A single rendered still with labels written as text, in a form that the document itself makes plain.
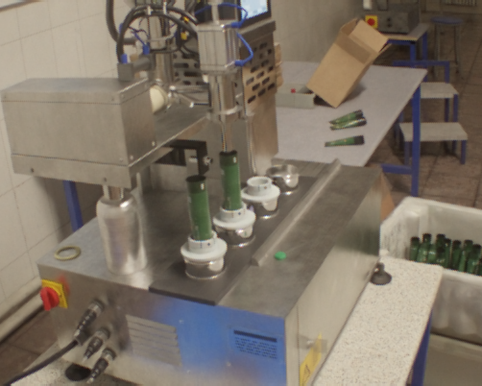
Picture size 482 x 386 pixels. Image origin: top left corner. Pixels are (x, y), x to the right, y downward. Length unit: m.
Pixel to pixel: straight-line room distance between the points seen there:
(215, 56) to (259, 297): 0.37
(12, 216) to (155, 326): 1.77
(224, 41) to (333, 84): 1.81
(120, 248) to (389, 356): 0.57
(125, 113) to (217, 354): 0.40
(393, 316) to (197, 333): 0.52
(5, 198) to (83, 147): 1.73
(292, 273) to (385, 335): 0.37
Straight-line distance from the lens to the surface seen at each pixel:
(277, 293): 0.98
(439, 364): 1.91
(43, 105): 1.04
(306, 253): 1.08
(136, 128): 0.97
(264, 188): 1.16
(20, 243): 2.82
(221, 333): 1.00
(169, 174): 1.35
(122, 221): 1.03
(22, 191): 2.79
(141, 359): 1.14
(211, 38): 0.97
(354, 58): 2.69
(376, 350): 1.29
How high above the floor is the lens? 1.56
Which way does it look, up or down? 24 degrees down
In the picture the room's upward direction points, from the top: 5 degrees counter-clockwise
